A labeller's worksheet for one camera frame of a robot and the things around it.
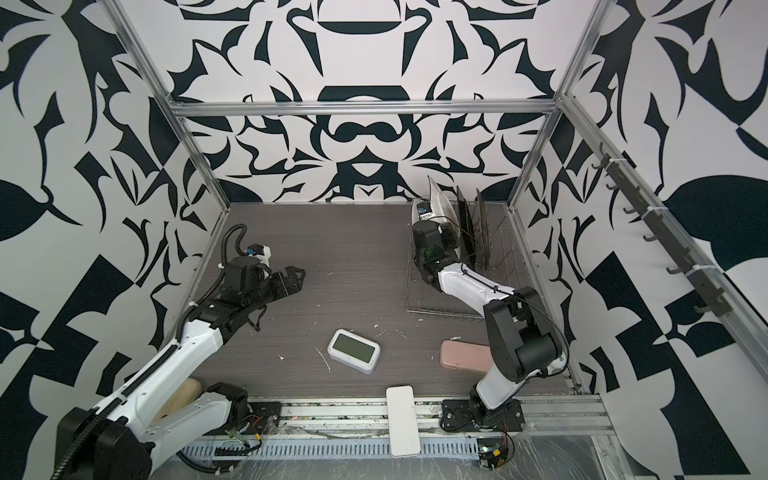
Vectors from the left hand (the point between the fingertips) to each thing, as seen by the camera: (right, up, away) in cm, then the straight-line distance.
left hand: (293, 271), depth 81 cm
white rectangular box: (+29, -34, -11) cm, 45 cm away
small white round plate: (+34, +17, +13) cm, 40 cm away
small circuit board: (+49, -42, -10) cm, 66 cm away
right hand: (+44, +14, +6) cm, 46 cm away
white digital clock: (+16, -22, 0) cm, 27 cm away
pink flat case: (+46, -24, +5) cm, 52 cm away
